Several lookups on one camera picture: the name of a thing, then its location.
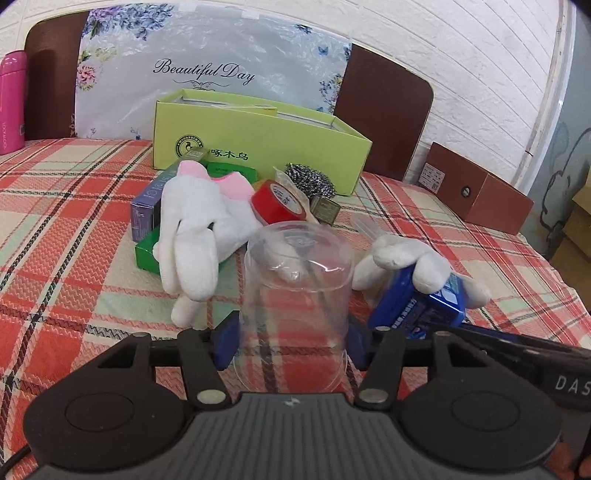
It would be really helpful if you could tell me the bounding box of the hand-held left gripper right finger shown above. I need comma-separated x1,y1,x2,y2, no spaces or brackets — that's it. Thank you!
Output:
349,322,497,411

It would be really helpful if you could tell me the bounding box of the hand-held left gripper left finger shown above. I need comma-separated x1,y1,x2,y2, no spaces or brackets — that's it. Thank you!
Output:
99,316,242,410

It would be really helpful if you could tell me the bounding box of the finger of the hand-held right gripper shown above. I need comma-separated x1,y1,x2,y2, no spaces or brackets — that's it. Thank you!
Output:
431,323,591,358

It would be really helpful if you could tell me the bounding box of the blue box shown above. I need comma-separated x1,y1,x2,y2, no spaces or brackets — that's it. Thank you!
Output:
368,267,466,342

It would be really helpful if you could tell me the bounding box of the clear plastic cup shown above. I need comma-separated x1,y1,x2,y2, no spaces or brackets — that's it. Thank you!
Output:
235,220,355,394

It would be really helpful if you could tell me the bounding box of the yellow-green cardboard box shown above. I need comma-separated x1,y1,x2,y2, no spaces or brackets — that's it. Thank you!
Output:
152,88,374,197

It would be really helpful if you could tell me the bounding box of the green cardboard box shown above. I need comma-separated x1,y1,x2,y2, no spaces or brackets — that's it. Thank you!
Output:
205,162,257,186
135,226,185,276

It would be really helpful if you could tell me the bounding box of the white plush rabbit toy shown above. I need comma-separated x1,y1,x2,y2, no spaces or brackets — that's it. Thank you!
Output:
154,159,264,329

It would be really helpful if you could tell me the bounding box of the wooden cabinet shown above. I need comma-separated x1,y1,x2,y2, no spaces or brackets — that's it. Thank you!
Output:
561,185,591,273

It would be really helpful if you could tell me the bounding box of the small olive box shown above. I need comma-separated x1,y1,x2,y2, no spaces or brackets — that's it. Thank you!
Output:
310,196,341,227

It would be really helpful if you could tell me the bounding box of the brown cardboard box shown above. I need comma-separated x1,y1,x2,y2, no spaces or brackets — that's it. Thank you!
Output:
424,142,535,236

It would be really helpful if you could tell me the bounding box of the red tape roll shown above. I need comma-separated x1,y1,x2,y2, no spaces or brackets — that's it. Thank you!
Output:
252,181,309,227

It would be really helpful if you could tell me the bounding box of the purple cardboard box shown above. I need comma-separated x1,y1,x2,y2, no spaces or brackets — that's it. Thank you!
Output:
131,161,183,241

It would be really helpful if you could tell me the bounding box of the plaid blanket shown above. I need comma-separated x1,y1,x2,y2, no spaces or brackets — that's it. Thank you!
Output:
0,136,591,480

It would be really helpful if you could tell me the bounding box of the steel wool scrubber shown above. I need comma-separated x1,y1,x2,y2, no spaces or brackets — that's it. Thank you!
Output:
284,161,337,199

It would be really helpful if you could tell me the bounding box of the floral plastic bag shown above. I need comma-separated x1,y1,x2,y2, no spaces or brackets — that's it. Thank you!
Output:
74,7,354,139

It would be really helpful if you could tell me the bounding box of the pink thermos bottle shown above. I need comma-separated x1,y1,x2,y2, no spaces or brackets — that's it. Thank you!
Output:
0,51,29,155

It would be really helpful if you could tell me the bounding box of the black cable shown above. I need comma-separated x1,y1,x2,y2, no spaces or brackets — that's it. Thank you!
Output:
0,445,34,472

